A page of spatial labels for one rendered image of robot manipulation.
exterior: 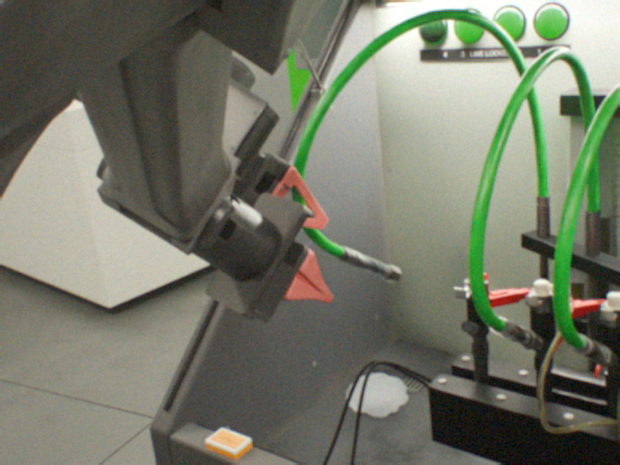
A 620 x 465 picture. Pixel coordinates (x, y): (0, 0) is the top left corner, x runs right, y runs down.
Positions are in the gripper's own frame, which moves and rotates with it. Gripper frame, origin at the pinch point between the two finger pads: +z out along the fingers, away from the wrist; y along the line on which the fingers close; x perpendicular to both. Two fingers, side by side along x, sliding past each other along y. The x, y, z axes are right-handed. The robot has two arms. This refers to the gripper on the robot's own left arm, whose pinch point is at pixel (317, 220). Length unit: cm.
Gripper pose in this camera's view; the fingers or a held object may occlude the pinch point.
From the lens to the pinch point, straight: 91.0
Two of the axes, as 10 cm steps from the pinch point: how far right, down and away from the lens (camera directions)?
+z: 8.2, 5.3, 1.8
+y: -1.6, -0.9, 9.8
